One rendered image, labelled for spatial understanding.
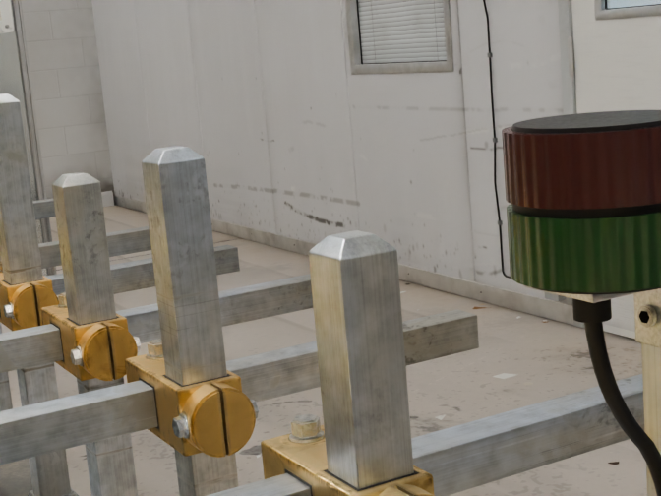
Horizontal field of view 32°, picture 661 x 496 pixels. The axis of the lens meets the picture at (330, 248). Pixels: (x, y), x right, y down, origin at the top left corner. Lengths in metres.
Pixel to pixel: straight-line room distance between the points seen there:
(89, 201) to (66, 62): 8.47
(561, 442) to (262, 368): 0.27
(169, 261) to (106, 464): 0.34
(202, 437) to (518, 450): 0.23
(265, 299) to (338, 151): 4.92
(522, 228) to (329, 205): 5.92
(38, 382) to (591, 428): 0.74
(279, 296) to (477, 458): 0.51
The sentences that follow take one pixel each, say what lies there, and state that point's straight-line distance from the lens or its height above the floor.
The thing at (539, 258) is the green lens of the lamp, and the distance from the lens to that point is 0.36.
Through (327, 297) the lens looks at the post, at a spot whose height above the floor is 1.07.
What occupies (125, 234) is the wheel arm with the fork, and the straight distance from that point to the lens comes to 1.66.
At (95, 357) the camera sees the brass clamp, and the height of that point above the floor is 0.95.
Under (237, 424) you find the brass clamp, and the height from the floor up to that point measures 0.94.
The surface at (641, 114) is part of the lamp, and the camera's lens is 0.38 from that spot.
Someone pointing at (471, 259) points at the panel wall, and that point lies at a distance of 5.21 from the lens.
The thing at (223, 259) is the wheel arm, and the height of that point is 0.95.
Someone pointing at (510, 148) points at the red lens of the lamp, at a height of 1.17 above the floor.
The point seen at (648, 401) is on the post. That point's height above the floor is 1.07.
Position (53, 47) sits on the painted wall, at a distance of 9.50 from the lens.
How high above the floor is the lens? 1.21
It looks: 10 degrees down
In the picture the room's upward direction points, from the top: 5 degrees counter-clockwise
